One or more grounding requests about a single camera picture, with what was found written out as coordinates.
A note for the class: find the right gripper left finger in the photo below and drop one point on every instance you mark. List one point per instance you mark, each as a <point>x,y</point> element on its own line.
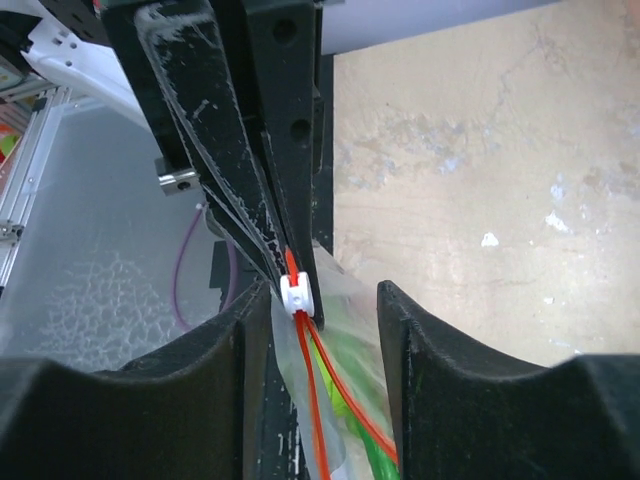
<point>192,409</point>

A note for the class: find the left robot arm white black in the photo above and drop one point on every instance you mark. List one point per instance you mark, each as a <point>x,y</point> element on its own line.
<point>66,43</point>

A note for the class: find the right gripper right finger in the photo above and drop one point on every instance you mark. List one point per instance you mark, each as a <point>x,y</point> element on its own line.
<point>463,410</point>

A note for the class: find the green cabbage toy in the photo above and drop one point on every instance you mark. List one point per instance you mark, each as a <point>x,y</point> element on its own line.
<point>351,341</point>

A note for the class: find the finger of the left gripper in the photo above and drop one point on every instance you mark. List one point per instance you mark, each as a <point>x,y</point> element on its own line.
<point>285,40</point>
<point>176,47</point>

